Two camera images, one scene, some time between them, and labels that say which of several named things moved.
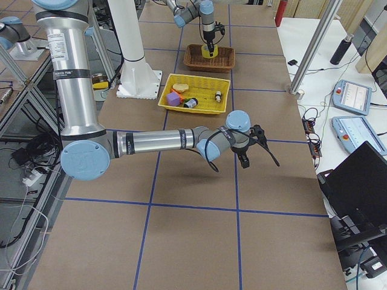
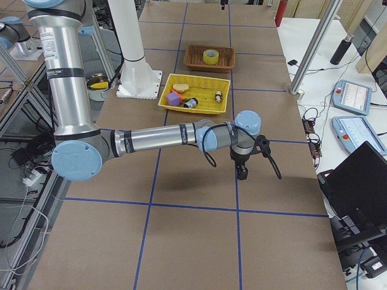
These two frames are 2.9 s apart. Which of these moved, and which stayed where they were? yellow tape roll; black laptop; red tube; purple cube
Moved: yellow tape roll
Stayed: purple cube; black laptop; red tube
